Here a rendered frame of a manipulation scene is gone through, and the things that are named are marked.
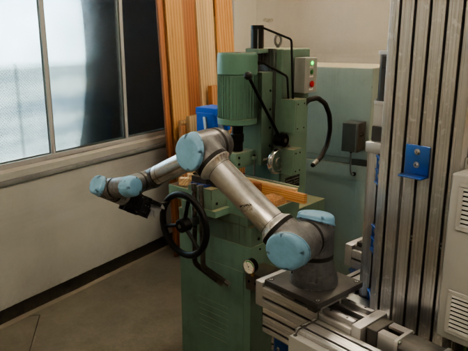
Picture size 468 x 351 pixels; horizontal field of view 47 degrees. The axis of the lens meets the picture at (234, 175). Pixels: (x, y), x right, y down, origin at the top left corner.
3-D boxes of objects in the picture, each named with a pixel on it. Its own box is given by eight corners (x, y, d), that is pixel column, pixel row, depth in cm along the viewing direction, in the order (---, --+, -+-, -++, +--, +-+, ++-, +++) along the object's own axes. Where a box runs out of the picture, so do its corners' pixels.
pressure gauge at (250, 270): (242, 276, 224) (242, 258, 222) (248, 273, 226) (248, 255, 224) (253, 280, 220) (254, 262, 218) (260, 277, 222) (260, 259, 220)
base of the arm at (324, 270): (347, 281, 172) (349, 252, 169) (316, 296, 162) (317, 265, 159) (310, 266, 182) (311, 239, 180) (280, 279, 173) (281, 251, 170)
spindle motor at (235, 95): (209, 124, 240) (208, 52, 232) (235, 119, 252) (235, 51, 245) (239, 128, 228) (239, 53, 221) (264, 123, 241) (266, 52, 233)
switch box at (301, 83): (293, 92, 250) (294, 57, 246) (305, 90, 257) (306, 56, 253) (304, 93, 246) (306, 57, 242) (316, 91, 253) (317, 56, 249)
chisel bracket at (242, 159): (223, 170, 244) (223, 152, 242) (244, 165, 254) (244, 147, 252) (236, 173, 239) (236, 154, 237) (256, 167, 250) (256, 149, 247)
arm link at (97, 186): (100, 193, 192) (85, 194, 197) (122, 202, 200) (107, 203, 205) (104, 172, 194) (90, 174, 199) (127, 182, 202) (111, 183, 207)
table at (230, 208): (152, 200, 249) (152, 187, 247) (199, 186, 271) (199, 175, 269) (255, 230, 210) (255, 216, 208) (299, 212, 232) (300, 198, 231)
